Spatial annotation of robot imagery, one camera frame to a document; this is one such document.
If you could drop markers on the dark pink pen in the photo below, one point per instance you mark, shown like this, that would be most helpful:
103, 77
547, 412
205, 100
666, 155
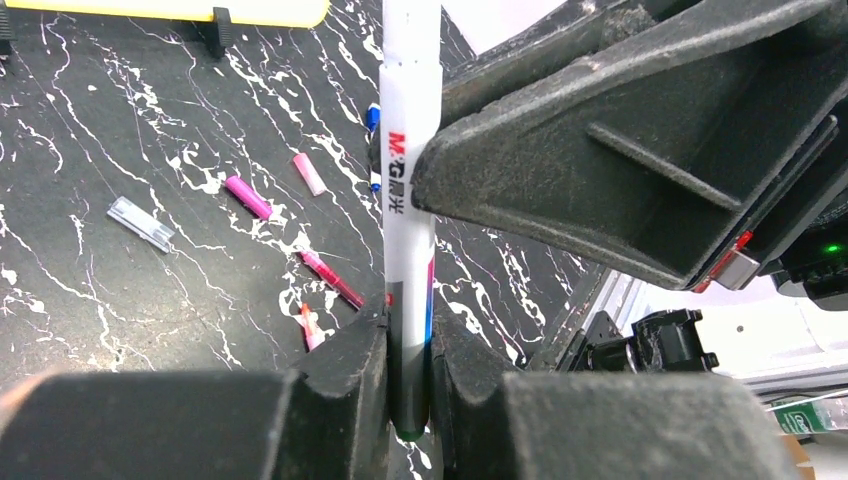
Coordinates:
331, 278

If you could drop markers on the clear grey pen cap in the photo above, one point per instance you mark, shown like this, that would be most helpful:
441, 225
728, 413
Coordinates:
142, 223

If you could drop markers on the white marker pen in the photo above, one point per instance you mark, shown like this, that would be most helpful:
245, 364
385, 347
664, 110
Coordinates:
410, 90

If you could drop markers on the yellow framed whiteboard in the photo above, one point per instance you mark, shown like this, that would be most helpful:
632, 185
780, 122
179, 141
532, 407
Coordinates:
220, 16

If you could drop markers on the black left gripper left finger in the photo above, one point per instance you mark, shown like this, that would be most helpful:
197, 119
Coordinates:
324, 418

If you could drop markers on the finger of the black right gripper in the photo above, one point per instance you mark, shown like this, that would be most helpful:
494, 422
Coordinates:
675, 141

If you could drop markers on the light pink pen cap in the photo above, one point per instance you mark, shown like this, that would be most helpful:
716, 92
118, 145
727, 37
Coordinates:
309, 174

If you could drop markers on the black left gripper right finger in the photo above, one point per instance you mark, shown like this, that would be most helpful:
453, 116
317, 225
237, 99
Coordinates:
495, 421

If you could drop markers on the blue capped pen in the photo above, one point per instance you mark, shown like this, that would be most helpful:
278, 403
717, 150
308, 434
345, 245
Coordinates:
372, 118

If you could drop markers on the magenta pen cap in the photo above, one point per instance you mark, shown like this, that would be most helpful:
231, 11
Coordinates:
249, 197

